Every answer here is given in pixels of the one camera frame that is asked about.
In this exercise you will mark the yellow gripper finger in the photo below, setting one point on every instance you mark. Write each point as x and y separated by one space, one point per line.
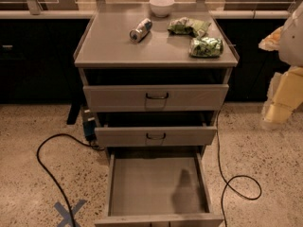
285 94
271 42

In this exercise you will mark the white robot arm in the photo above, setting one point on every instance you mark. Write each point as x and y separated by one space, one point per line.
291 39

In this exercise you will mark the grey drawer cabinet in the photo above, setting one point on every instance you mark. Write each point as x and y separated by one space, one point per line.
107 57

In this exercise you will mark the top grey drawer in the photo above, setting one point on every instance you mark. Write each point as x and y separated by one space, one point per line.
155 98

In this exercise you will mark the grey drawer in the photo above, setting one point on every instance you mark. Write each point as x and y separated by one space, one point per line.
155 136
155 98
157 189

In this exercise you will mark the blue white soda can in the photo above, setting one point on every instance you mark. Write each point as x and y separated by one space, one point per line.
141 30

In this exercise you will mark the bottom grey drawer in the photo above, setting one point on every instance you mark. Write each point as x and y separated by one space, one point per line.
157 189

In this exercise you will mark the middle grey drawer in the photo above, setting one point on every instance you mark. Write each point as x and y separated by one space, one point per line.
155 136

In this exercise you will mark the green crumpled chip bag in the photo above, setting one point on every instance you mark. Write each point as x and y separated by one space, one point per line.
188 26

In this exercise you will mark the white ceramic bowl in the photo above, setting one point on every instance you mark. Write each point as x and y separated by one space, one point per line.
161 8

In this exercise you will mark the blue power box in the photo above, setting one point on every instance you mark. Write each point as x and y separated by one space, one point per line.
89 124

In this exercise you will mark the blue tape cross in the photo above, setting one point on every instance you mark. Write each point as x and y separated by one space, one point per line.
68 218

